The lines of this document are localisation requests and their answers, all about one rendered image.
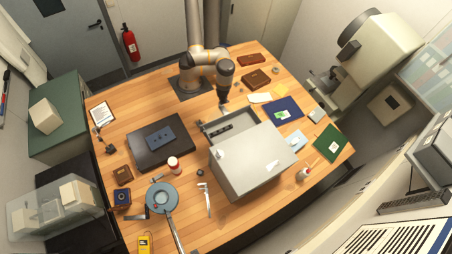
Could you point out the blue magnifier lamp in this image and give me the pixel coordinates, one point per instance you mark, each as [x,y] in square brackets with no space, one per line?
[155,206]

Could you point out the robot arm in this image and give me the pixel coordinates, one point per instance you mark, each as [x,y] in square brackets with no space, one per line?
[197,58]

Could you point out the beige optical comparator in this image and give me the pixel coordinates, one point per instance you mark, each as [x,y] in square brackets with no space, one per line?
[374,49]

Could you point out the dark grey slotted rack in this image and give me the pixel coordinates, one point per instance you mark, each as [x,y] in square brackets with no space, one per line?
[413,203]

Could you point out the white red-capped bottle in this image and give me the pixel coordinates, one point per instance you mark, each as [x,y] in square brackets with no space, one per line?
[302,174]

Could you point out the blue lens box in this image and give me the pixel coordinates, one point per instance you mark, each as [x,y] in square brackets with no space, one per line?
[122,196]

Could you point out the coloured wall chart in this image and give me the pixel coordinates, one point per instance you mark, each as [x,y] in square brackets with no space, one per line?
[427,77]

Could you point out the red fire extinguisher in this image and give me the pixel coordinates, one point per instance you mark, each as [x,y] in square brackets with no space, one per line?
[131,44]

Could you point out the white paper sheet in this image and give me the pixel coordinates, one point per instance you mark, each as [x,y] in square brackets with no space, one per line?
[259,97]

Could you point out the grey open drawer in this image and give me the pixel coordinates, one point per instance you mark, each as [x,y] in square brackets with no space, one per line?
[238,121]

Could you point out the white lock wing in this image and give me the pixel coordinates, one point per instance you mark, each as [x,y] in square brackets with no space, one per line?
[219,153]

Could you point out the blue pin tray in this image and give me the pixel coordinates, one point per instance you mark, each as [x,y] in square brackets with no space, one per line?
[166,139]

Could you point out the white framed document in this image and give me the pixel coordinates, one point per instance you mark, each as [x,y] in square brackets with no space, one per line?
[101,113]

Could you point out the steel try square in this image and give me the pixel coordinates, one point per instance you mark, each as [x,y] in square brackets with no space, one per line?
[136,217]

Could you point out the black dial indicator stand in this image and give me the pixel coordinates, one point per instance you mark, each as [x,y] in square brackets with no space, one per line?
[110,149]

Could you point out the white wall board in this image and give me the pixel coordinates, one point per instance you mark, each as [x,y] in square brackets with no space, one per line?
[17,53]

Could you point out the black surface plate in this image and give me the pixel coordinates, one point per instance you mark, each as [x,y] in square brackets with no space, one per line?
[141,157]

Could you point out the white tag on cloth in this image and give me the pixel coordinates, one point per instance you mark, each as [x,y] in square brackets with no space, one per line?
[295,141]

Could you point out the yellow handheld meter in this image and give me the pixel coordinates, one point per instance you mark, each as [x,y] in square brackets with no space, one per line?
[143,245]

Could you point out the small black nut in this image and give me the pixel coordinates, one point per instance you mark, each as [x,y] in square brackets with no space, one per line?
[200,172]

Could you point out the slim brown case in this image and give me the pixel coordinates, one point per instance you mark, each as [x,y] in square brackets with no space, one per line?
[251,59]

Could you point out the red and white can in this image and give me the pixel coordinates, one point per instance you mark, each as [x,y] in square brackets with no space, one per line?
[174,166]

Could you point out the black striped board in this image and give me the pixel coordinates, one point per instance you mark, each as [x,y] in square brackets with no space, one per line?
[399,238]

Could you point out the black pin holder strip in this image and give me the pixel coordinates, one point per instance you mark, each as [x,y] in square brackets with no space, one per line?
[220,130]

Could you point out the yellow note pad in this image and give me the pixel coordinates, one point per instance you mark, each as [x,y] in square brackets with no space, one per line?
[280,90]

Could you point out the grey desktop machine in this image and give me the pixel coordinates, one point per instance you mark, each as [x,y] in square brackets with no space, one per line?
[434,159]

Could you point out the blue book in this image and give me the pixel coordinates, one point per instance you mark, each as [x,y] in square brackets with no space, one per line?
[275,106]

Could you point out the beige box with black square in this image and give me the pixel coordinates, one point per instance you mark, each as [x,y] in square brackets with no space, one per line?
[378,106]

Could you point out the white paper tag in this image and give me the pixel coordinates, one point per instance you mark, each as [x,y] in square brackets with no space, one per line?
[272,165]

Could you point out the grey door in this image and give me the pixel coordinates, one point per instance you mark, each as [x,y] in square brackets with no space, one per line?
[63,39]

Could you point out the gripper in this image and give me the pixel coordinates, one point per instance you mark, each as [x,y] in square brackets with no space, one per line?
[222,93]

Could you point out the clear glass cover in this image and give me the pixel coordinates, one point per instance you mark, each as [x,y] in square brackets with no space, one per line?
[53,208]

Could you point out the green book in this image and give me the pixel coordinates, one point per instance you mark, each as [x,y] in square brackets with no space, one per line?
[325,139]

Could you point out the small grey metal tool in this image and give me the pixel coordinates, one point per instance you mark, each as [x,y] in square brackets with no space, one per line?
[156,178]

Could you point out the steel caliper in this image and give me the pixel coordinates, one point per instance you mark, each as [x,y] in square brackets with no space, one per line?
[205,197]

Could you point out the green cabinet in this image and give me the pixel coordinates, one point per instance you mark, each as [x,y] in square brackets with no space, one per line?
[67,116]

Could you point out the grey flat block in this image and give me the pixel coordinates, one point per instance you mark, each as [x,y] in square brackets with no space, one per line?
[316,114]

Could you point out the black cabinet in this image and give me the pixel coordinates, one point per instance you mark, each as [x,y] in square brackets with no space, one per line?
[84,240]

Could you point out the large brown case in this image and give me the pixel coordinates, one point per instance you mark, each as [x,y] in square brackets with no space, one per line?
[256,79]

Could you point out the green and white label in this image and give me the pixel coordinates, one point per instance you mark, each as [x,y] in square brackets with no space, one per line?
[281,114]

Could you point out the small brown wooden box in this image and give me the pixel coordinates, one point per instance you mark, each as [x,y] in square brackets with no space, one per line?
[123,174]

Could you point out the grey wall cupboard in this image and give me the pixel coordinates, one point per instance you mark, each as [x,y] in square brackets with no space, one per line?
[257,21]

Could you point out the white cube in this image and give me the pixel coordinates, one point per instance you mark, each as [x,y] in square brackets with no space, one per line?
[46,116]

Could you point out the grey drawer cabinet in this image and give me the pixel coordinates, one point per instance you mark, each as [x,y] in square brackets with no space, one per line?
[247,159]

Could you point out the dark grey base sheet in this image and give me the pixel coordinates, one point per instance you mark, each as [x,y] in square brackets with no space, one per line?
[174,92]

